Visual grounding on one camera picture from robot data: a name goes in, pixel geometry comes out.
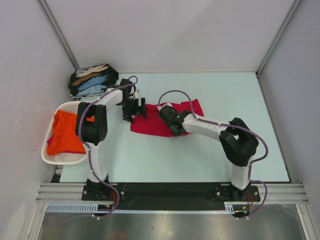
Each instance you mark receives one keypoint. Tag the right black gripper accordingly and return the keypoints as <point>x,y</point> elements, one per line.
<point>175,133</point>

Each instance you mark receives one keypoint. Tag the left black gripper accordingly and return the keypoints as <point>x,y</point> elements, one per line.
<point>127,115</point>

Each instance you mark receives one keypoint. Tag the red t shirt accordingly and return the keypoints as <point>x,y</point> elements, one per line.
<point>154,126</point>

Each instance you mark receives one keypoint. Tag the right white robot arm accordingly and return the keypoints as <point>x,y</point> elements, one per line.
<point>238,143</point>

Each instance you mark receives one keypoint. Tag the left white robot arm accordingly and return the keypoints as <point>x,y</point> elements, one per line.
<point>92,126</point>

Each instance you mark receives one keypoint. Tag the folded black printed t shirt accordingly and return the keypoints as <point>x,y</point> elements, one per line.
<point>92,81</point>

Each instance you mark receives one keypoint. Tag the orange t shirt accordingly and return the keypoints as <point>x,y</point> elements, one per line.
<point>64,135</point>

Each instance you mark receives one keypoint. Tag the white plastic basket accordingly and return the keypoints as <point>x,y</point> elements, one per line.
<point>63,158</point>

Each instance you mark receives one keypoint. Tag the pink garment in basket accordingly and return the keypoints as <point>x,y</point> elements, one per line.
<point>49,141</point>

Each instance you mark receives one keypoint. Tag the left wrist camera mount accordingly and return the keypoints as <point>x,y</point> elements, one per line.
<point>134,93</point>

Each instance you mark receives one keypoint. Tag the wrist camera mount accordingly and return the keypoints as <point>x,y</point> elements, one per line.
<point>134,93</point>
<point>159,107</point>

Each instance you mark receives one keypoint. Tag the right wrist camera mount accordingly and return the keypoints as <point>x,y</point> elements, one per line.
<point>159,107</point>

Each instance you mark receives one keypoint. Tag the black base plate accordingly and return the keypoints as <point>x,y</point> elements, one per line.
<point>170,196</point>

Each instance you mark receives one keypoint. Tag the white slotted cable duct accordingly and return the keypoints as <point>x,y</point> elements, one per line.
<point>96,208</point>

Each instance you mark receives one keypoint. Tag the aluminium frame rail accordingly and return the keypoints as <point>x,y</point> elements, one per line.
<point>277,193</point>

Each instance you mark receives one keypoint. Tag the left aluminium corner post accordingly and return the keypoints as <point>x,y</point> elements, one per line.
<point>47,12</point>

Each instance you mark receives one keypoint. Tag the aluminium corner post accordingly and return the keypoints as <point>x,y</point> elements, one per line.
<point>296,4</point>
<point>47,12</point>

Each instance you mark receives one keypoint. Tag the right aluminium corner post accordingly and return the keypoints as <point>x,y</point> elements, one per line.
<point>296,4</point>

